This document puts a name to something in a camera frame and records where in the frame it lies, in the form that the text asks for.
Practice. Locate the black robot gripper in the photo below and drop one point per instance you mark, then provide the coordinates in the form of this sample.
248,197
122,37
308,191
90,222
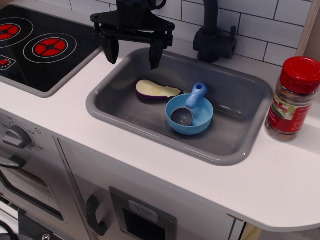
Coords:
132,21

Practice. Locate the blue handled grey spoon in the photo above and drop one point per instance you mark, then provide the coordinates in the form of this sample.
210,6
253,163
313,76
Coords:
184,115

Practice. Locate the blue plastic bowl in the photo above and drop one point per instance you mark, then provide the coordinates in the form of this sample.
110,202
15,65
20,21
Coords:
202,115

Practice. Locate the grey sink basin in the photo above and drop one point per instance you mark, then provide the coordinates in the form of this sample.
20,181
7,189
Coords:
240,103

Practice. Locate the toy eggplant half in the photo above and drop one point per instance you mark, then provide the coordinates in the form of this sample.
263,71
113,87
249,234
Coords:
150,90

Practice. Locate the dark grey toy faucet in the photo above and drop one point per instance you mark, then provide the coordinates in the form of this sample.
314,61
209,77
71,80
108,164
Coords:
209,43

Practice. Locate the black toy stovetop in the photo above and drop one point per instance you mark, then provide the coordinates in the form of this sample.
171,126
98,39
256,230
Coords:
40,53

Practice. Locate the grey oven knob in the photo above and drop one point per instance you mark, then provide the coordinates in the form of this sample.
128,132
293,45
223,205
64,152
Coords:
16,137

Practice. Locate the red lidded spice jar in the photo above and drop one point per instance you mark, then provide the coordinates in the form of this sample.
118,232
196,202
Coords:
294,94

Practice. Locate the toy oven door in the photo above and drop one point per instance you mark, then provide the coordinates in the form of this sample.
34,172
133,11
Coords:
42,189

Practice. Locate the grey dishwasher panel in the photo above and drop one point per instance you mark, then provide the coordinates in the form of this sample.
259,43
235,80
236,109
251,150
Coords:
140,220

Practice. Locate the grey oven door handle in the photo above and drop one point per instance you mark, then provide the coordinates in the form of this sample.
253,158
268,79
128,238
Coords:
13,162

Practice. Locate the dark grey cabinet handle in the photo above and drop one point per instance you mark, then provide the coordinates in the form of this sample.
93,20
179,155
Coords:
91,208

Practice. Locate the wooden side post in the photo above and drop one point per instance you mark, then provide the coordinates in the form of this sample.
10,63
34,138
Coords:
309,44

